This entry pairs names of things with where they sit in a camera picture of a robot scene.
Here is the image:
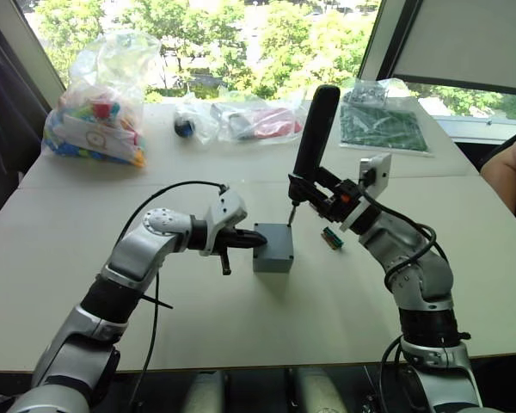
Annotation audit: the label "clear bag of metal parts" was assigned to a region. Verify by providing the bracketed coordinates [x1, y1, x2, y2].
[341, 80, 397, 109]

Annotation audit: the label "black electric screwdriver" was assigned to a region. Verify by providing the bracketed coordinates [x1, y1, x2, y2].
[287, 84, 342, 228]

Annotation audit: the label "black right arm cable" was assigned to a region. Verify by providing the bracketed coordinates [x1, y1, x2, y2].
[359, 170, 451, 293]

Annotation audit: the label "white window blind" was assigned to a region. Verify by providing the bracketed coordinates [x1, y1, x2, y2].
[357, 0, 516, 97]

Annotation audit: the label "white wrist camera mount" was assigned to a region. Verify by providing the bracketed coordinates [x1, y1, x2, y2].
[199, 184, 249, 257]
[338, 152, 393, 234]

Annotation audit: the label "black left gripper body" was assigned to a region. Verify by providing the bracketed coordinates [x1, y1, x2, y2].
[213, 227, 242, 259]

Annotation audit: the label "small green terminal block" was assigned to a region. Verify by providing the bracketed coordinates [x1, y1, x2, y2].
[322, 225, 346, 251]

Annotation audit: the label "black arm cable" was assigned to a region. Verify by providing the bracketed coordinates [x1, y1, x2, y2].
[359, 170, 451, 293]
[116, 180, 230, 410]

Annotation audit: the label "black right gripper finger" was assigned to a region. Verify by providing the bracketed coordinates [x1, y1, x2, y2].
[312, 166, 343, 194]
[295, 185, 333, 216]

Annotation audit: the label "clear bag of colourful toys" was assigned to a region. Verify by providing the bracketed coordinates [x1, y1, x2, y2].
[41, 28, 163, 170]

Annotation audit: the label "green sheets in plastic sleeve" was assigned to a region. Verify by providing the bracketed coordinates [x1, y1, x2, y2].
[338, 96, 432, 157]

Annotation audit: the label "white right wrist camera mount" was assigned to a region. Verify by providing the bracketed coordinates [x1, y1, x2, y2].
[338, 152, 393, 234]

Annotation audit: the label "grey plastic box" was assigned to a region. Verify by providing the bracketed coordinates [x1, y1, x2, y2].
[252, 222, 295, 274]

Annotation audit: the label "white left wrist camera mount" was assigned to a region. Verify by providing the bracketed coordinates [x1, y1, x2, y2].
[199, 184, 249, 257]

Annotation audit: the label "grey rounded shape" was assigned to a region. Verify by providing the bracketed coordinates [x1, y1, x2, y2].
[182, 369, 225, 413]
[292, 367, 341, 413]

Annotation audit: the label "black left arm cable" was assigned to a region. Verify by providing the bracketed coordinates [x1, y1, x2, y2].
[116, 180, 230, 410]

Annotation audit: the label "black cable tie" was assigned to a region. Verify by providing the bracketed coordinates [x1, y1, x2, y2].
[140, 291, 175, 311]

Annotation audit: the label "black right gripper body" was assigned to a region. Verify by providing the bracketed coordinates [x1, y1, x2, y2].
[324, 177, 366, 224]

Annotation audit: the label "clear bag with red item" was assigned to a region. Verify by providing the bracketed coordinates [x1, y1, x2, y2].
[209, 90, 309, 145]

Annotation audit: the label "black and blue ball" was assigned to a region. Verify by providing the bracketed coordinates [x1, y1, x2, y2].
[174, 112, 195, 139]

